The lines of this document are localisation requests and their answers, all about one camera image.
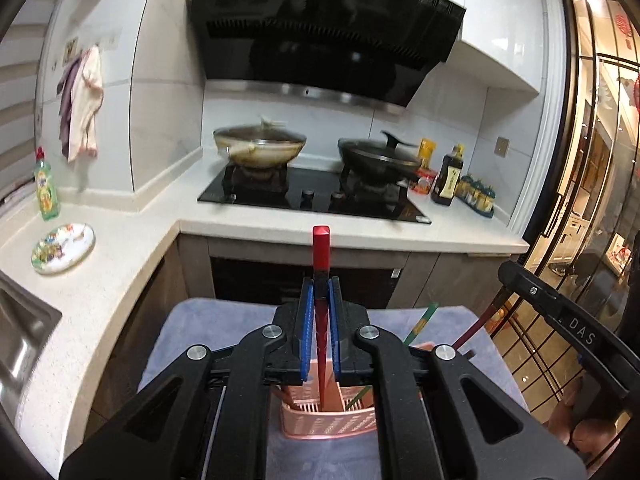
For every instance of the patterned plate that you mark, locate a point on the patterned plate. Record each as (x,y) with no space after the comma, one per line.
(63,248)

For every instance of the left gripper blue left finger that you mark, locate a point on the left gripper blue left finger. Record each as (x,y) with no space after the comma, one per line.
(277,354)

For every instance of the black range hood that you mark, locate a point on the black range hood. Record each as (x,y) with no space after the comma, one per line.
(372,50)

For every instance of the beige wok with lid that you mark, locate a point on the beige wok with lid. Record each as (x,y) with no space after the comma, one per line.
(265,145)

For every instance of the hanging pink white towel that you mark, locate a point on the hanging pink white towel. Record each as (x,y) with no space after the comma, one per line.
(81,93)

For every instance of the dark soy sauce bottle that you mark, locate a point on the dark soy sauce bottle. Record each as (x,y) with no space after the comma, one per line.
(445,184)

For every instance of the white upper cabinets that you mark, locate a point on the white upper cabinets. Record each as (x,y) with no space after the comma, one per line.
(502,43)

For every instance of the green chopstick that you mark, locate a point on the green chopstick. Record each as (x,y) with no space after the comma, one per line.
(414,332)

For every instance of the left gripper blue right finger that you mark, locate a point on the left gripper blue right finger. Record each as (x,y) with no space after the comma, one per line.
(367,355)

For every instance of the red instant noodle cup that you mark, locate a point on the red instant noodle cup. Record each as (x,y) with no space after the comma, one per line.
(425,179)

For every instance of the black wok with lid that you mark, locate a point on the black wok with lid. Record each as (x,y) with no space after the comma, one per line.
(378,163)

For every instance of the pink perforated utensil holder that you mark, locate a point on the pink perforated utensil holder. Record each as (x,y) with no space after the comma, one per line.
(305,415)

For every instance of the person's right hand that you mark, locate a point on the person's right hand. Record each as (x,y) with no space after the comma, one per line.
(593,437)

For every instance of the spice jar set tray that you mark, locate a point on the spice jar set tray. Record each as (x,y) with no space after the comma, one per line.
(476,195)

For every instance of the yellow snack packet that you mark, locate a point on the yellow snack packet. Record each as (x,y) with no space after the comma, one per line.
(425,152)

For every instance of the black gas stove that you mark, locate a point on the black gas stove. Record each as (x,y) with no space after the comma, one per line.
(311,190)

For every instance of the steel kitchen sink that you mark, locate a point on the steel kitchen sink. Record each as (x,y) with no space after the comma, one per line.
(26,323)

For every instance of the green dish soap bottle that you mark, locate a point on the green dish soap bottle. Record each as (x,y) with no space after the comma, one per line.
(47,197)

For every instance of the bright red chopstick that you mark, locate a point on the bright red chopstick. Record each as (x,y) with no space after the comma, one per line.
(474,328)
(321,249)

